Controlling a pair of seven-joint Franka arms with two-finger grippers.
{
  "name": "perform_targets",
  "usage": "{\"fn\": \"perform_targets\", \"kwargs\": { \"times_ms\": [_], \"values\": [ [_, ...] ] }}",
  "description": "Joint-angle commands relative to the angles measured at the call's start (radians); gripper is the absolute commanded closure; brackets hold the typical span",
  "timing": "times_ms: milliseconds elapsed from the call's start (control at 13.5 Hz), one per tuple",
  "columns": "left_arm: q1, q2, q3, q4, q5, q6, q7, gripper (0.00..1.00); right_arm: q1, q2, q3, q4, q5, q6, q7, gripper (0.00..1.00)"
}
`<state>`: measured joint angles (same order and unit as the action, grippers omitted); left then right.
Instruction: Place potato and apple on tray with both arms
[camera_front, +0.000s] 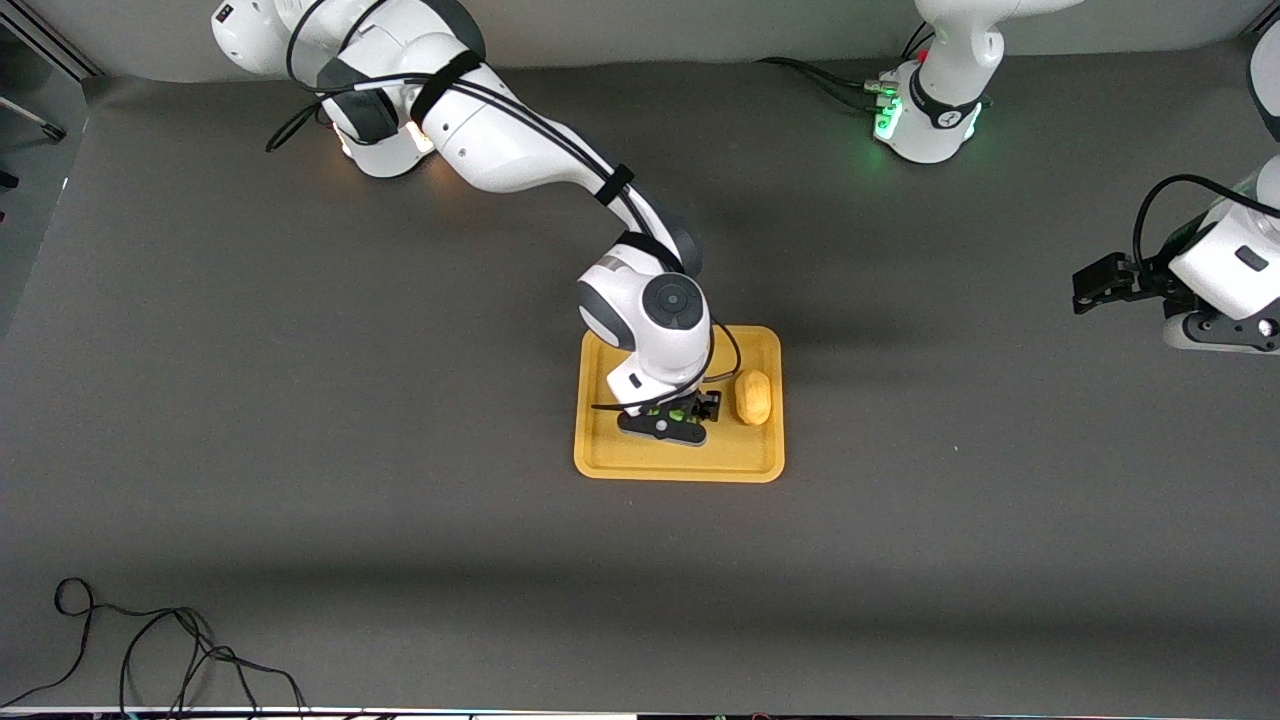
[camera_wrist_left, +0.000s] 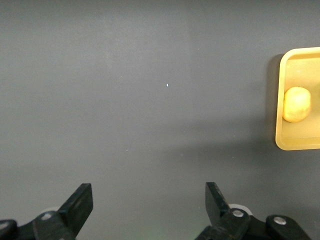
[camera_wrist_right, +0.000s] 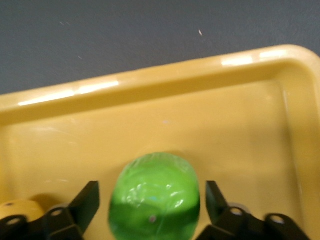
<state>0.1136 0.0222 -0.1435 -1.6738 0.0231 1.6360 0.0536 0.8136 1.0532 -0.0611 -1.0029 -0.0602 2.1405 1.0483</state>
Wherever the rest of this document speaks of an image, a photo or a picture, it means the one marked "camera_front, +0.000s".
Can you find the thin metal rod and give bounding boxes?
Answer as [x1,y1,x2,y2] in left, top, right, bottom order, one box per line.
[0,95,66,141]

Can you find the black left arm base cables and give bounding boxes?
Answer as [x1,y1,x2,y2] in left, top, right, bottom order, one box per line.
[757,20,936,116]

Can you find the yellow plastic tray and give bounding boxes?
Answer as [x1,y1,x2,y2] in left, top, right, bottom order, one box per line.
[574,323,786,484]

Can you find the thin black loose cable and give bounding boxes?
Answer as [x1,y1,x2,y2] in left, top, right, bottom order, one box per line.
[0,578,306,715]

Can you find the yellow potato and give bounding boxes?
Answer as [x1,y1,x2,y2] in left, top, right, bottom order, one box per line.
[735,369,773,427]

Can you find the dark grey table mat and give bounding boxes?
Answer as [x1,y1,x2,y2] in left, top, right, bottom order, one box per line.
[0,35,1280,716]

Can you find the aluminium frame rail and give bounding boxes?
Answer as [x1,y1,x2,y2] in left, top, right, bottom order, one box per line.
[0,0,106,81]

